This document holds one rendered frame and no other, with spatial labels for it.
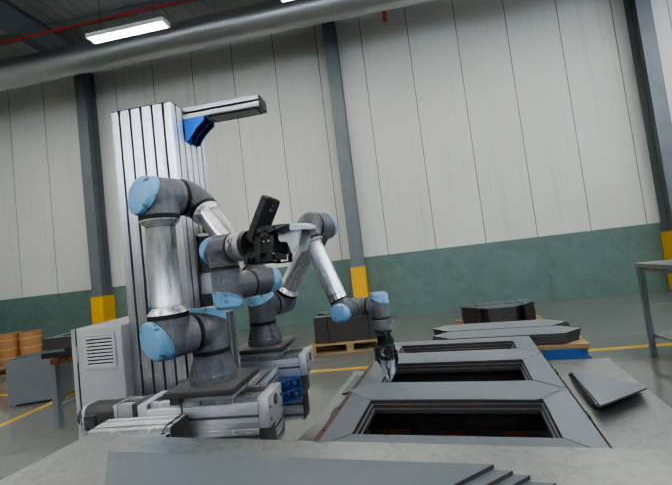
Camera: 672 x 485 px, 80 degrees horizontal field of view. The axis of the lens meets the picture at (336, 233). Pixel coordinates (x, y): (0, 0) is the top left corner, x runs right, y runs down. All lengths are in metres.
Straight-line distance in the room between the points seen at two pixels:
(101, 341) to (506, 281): 7.91
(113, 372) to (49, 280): 10.34
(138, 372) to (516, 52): 9.12
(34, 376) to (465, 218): 7.53
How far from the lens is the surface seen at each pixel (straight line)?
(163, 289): 1.25
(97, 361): 1.73
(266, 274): 1.14
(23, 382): 6.61
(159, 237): 1.26
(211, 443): 0.91
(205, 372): 1.34
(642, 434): 1.61
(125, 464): 0.86
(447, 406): 1.51
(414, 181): 8.64
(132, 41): 9.42
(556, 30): 10.13
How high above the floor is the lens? 1.38
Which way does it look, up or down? 3 degrees up
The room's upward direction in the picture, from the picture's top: 7 degrees counter-clockwise
